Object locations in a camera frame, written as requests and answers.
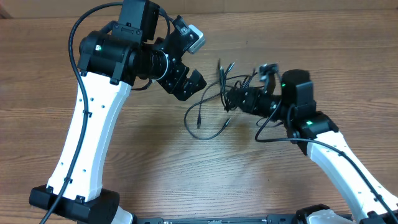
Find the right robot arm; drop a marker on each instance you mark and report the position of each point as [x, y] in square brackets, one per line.
[320, 139]

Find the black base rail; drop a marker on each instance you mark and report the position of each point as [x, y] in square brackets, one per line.
[327, 216]

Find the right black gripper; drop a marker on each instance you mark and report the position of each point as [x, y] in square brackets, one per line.
[250, 104]

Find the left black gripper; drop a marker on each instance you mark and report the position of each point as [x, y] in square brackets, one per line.
[189, 88]

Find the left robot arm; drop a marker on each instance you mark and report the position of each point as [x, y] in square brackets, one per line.
[144, 43]

